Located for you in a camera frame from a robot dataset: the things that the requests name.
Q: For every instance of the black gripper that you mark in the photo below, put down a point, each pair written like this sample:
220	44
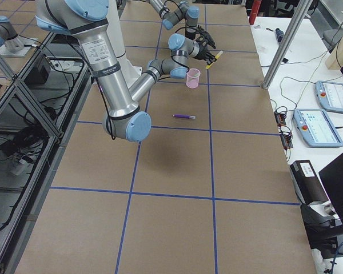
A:
200	52
189	34

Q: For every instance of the yellow marker pen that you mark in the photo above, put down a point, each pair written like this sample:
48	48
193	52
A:
213	60

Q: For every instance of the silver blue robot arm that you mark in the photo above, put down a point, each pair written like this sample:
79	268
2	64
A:
87	21
172	13

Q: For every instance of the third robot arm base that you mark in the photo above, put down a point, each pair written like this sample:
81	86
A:
11	44

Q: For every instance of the pink mesh pen holder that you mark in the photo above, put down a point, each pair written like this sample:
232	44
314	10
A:
192	78

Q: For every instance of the purple marker pen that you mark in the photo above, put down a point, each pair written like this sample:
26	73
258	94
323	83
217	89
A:
181	116

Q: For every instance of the usb hub with plugs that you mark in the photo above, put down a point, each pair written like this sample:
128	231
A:
280	114

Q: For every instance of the grey teach pendant near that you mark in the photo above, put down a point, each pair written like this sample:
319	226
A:
316	128

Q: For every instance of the grey teach pendant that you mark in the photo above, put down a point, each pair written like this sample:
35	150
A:
330	96
316	128

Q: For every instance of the grey teach pendant far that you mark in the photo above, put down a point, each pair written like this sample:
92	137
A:
330	96

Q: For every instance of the black labelled box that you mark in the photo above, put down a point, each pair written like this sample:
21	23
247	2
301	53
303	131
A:
306	182

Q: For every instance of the black computer monitor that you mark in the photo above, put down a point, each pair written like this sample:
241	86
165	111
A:
332	179

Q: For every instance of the aluminium frame post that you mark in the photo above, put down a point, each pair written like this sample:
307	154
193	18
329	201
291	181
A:
294	25

